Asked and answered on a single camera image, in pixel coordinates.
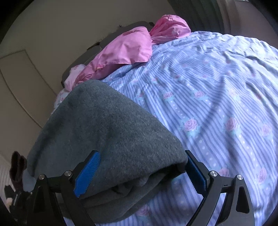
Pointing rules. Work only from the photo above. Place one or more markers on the green curtain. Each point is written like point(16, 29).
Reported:
point(200, 15)

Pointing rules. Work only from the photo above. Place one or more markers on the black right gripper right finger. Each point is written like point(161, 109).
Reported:
point(237, 207)

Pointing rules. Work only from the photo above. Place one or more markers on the pink quilt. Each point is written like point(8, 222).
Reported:
point(133, 46)

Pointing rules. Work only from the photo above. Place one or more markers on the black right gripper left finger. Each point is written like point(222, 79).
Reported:
point(43, 206)

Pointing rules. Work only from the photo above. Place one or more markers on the folded maroon garment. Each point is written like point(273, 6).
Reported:
point(18, 165)

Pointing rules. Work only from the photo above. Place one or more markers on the blue striped floral bedsheet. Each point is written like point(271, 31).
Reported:
point(217, 93)

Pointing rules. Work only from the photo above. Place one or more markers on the grey pants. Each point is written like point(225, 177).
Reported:
point(138, 155)

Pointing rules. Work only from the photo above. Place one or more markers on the grey headboard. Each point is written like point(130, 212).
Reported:
point(93, 50)

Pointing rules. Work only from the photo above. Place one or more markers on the light floral pillow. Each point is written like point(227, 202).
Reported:
point(60, 98)

